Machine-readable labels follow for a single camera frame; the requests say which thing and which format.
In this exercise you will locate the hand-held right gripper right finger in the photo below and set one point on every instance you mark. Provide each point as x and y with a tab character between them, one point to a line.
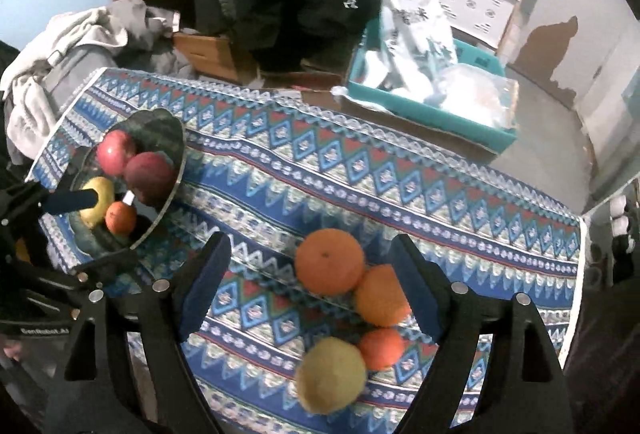
417	289

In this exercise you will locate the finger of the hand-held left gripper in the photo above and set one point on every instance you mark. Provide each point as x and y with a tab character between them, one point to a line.
107	261
75	201

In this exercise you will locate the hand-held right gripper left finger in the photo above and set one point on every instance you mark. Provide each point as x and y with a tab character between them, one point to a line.
202	289

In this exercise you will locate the small yellow pear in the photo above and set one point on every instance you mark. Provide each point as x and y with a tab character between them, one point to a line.
100	209

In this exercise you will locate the medium orange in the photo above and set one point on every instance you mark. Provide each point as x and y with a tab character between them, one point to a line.
384	296

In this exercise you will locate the bright red apple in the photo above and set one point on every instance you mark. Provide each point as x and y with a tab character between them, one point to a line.
115	153

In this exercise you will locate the small reddish orange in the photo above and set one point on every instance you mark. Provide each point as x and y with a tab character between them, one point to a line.
381	348

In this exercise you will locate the dark red apple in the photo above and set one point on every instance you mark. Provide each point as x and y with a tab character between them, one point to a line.
150	179

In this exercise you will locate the large orange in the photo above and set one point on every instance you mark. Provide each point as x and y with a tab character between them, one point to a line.
329	261

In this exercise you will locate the white towel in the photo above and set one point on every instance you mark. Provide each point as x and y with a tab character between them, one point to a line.
30	104

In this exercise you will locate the grey printed garment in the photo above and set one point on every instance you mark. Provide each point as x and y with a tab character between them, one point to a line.
80	64

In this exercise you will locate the blue patterned tablecloth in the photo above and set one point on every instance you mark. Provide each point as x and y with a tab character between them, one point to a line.
350	164

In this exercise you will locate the teal plastic bin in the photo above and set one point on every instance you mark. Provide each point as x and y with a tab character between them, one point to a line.
450	124

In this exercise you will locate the wooden crate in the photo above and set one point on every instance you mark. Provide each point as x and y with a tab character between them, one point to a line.
210	51

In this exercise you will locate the clear plastic bag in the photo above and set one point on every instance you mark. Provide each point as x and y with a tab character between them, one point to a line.
475	94

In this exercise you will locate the rows of shoes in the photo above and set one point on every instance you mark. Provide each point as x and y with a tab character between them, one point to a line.
619	214

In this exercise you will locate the white printed rice bag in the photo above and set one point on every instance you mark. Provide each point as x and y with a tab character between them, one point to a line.
410	14

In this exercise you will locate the white patterned basket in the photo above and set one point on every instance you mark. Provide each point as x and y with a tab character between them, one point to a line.
475	4

